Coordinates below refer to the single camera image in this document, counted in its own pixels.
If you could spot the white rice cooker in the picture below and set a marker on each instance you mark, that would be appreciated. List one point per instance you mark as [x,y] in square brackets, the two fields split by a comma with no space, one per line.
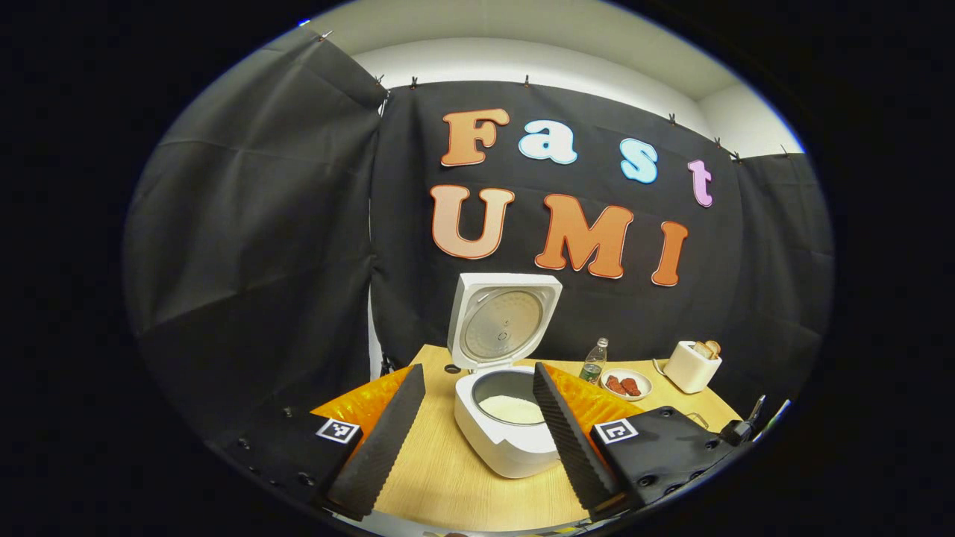
[507,455]

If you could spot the white rice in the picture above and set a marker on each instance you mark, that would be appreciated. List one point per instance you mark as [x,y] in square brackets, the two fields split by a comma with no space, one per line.
[511,410]

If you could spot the clear glass bottle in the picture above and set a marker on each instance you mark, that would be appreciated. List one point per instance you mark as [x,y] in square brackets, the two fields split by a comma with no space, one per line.
[593,369]

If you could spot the red meat piece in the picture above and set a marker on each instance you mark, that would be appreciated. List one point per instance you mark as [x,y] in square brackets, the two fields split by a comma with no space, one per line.
[615,385]
[631,387]

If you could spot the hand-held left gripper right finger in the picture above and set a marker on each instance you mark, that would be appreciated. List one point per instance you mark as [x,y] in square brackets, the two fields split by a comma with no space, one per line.
[571,447]

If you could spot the white toaster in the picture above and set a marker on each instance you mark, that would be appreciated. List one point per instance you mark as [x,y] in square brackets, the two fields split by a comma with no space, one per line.
[686,369]

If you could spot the black backdrop cloth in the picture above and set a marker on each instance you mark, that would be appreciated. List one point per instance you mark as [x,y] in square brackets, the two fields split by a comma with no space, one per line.
[597,313]

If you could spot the round white plate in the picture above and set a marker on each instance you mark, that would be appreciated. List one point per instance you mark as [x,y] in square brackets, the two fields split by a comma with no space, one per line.
[647,382]

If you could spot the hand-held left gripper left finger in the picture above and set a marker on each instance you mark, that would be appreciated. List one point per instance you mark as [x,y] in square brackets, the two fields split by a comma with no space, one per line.
[384,447]

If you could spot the toasted bread slice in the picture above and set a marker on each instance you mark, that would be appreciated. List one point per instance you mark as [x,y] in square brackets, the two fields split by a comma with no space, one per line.
[701,350]
[714,347]

